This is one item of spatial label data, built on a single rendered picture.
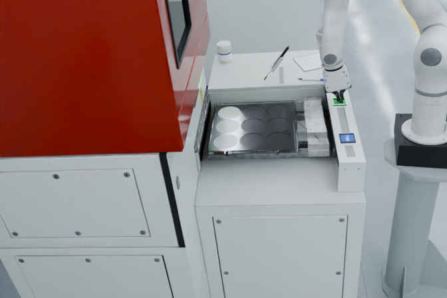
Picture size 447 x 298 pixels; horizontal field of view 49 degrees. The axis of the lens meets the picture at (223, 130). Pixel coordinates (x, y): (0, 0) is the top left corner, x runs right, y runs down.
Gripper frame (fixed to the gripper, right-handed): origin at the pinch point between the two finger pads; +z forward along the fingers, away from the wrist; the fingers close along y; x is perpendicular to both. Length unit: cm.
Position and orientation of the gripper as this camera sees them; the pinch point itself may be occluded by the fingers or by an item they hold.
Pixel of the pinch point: (340, 97)
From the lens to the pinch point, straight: 208.9
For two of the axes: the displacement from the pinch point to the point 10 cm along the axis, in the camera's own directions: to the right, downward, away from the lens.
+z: 3.0, 7.9, 5.3
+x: 0.8, -5.8, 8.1
